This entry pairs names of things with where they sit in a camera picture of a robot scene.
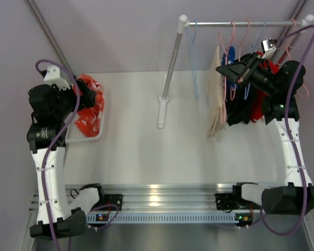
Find orange white patterned trousers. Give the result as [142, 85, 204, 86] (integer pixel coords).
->
[74, 74, 105, 138]

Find beige drawstring trousers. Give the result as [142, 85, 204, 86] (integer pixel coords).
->
[207, 46, 225, 137]

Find blue patterned trousers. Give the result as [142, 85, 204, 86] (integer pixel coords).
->
[221, 45, 236, 90]

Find pink wire hanger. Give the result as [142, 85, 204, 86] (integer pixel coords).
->
[216, 21, 238, 123]

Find blue wire hanger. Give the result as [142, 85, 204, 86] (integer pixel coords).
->
[186, 20, 199, 101]

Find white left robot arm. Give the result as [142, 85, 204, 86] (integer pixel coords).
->
[27, 79, 105, 239]

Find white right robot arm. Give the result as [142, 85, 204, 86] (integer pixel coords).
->
[216, 53, 314, 215]

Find blue hanger with black trousers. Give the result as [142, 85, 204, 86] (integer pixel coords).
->
[244, 22, 266, 100]

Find red trousers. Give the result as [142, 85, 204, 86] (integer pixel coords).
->
[250, 60, 279, 123]

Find white plastic basket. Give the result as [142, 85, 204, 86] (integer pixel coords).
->
[65, 83, 107, 144]

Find white clothes rack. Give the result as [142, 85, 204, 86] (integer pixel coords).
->
[156, 15, 314, 129]

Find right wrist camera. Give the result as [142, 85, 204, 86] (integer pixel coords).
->
[261, 38, 277, 59]

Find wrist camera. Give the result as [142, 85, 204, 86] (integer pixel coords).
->
[43, 65, 71, 90]
[261, 38, 277, 59]

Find black drawstring trousers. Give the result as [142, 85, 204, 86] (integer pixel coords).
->
[227, 83, 256, 126]

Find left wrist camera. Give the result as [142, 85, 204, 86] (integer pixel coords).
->
[43, 65, 71, 90]

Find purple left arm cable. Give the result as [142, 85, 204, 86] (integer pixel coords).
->
[36, 59, 120, 251]

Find grey slotted cable duct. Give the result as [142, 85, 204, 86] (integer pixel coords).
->
[87, 212, 242, 224]

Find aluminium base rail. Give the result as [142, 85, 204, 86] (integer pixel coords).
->
[29, 184, 232, 217]

